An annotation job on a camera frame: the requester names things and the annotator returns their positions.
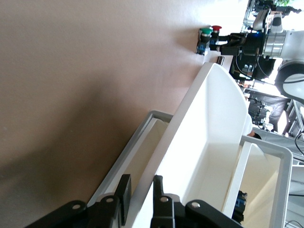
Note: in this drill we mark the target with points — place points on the white plastic drawer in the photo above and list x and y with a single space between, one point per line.
209 133
149 147
237 175

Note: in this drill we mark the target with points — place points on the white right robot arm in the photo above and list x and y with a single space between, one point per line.
291 47

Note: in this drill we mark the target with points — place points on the red push button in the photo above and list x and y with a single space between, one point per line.
215 32

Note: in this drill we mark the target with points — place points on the green push button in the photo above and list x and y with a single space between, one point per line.
204 40

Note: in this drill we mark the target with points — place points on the white drawer cabinet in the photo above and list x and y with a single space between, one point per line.
111 180

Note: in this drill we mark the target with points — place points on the black blue switch block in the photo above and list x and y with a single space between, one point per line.
240 205

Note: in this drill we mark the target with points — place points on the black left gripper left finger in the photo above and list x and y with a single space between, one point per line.
124 197

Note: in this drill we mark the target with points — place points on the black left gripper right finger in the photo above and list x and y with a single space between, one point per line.
161 204

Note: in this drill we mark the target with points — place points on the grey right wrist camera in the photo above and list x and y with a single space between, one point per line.
269 21

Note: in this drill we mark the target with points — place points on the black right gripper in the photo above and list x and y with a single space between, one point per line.
253 44

